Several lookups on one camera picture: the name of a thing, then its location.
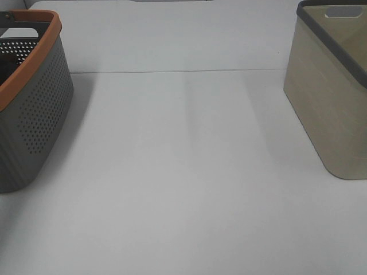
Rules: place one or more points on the beige basket grey rim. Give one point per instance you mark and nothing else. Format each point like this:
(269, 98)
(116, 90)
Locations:
(325, 82)

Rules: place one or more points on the dark navy towel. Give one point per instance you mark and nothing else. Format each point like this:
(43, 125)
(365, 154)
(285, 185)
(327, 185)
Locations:
(6, 70)

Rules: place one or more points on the grey perforated basket orange rim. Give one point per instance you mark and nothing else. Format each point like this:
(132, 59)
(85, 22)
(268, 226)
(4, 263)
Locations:
(35, 99)

